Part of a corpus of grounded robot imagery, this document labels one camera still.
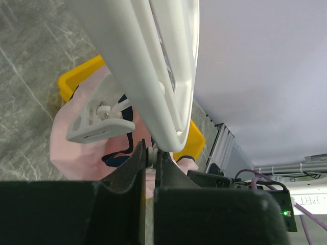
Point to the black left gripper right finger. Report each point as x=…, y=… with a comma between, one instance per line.
x=185, y=213

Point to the yellow plastic tray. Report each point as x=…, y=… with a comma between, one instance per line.
x=69, y=81

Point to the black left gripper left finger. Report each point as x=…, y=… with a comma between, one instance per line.
x=107, y=211

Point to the pink underwear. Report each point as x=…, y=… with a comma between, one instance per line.
x=94, y=160

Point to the white far-side hanger clip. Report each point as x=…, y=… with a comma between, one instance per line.
x=101, y=117

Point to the white plastic clip hanger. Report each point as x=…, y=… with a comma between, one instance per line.
x=151, y=48

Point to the white near-corner hanger clip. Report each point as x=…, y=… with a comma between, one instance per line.
x=152, y=153

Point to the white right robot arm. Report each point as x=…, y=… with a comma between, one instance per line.
x=294, y=198

